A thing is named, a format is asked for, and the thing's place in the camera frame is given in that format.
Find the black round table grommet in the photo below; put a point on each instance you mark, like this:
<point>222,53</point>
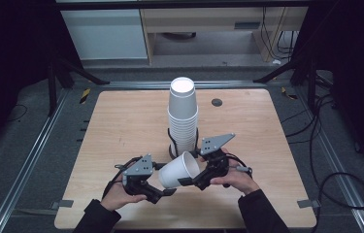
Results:
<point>216,102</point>

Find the single white paper cup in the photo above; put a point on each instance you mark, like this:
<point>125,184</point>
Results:
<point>174,173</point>

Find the yellow black striped tape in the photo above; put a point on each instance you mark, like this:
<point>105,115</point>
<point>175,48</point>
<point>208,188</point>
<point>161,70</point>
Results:
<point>289,93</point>
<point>84,95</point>

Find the aluminium floor rail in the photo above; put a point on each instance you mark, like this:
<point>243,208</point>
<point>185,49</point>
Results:
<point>341,174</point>
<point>137,85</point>
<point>27,161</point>

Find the light wooden desk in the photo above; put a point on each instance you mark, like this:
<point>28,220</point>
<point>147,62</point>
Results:
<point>202,19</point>

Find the person's right hand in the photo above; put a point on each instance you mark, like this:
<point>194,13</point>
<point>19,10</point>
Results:
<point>238,179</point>

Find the small white floor object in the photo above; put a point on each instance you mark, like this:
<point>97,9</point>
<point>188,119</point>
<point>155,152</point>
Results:
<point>277,61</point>

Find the grey tape piece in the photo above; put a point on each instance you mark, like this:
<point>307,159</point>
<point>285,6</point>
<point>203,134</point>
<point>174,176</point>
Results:
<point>308,204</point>
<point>62,204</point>

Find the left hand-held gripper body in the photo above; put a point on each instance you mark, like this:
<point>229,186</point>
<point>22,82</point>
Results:
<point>139,174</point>

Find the white cabinet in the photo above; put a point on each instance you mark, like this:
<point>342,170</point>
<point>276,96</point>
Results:
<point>105,35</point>

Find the person's left hand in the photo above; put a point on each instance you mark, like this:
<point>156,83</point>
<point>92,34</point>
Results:
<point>115,197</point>

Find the black cup holder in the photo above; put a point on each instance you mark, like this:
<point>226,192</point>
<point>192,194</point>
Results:
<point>173,144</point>

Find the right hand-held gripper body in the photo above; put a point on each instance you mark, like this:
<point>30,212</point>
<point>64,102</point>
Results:
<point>216,161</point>

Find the stack of white paper cups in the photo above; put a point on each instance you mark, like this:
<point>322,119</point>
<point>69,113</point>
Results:
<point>182,129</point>

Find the black metal stand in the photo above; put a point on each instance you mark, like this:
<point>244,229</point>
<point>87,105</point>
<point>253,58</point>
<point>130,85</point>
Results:
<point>51,93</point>
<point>312,87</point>

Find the dark object under desk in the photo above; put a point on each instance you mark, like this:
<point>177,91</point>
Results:
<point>179,35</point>

